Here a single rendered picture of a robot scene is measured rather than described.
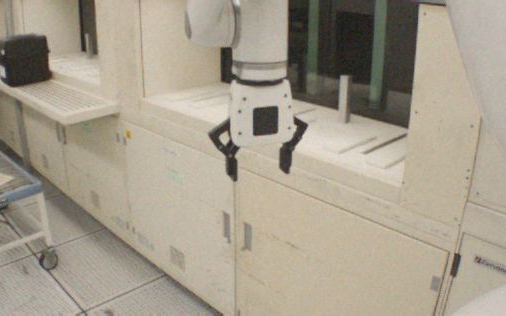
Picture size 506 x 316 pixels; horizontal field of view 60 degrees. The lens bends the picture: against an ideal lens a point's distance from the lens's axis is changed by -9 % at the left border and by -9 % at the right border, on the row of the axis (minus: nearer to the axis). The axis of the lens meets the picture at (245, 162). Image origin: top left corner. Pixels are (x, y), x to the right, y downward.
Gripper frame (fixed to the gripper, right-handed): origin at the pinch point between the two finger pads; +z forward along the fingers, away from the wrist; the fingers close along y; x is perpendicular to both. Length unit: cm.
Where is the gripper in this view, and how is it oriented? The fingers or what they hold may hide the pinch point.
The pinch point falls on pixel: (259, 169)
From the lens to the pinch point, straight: 80.5
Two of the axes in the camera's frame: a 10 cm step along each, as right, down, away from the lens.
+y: 9.5, -1.2, 3.0
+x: -3.2, -3.5, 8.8
